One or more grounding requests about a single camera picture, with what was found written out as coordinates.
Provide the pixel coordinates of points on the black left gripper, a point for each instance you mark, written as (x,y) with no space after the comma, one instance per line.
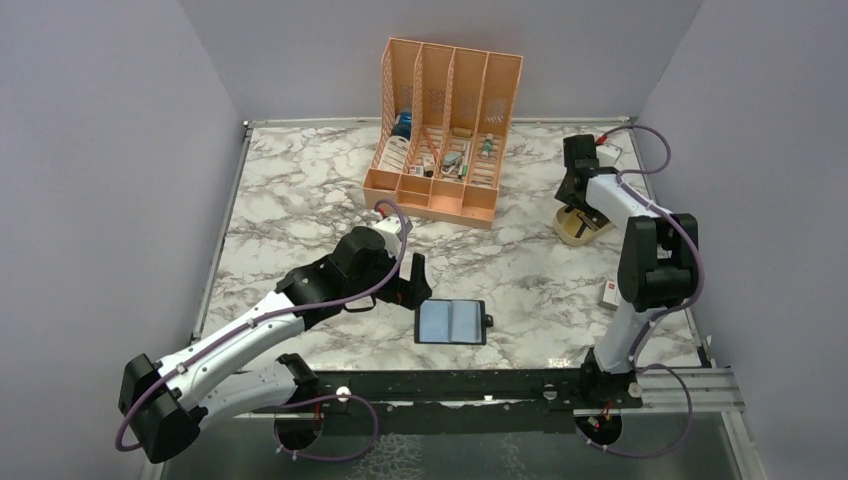
(410,293)

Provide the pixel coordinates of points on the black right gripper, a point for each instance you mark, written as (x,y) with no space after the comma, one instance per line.
(576,203)

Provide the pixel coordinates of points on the black leather card holder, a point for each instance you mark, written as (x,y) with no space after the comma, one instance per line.
(452,322)

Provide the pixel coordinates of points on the black credit card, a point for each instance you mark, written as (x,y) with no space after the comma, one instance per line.
(587,227)

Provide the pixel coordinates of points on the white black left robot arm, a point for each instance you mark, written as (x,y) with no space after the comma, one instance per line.
(167,403)

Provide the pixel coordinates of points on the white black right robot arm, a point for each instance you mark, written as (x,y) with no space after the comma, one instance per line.
(658,269)

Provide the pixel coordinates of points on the white label card pack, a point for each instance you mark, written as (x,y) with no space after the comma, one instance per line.
(394,154)

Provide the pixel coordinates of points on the beige oval tray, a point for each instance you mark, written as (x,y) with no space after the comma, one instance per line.
(564,224)

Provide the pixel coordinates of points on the green white marker pen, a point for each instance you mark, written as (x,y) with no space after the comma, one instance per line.
(486,146)

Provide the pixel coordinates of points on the small white red box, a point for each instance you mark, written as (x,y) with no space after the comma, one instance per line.
(610,297)

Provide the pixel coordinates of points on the orange plastic desk organizer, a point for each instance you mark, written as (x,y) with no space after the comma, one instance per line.
(457,95)

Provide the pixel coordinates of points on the blue tape roll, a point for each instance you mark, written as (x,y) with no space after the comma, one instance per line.
(403,125)

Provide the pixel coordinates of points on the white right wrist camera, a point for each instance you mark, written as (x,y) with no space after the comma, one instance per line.
(608,154)

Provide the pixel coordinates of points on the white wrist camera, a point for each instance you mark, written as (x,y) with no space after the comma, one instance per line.
(390,229)
(608,154)

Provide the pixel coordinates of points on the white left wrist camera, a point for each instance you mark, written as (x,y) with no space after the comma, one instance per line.
(390,229)

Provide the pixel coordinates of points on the black metal base rail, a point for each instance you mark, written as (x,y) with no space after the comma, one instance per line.
(435,402)

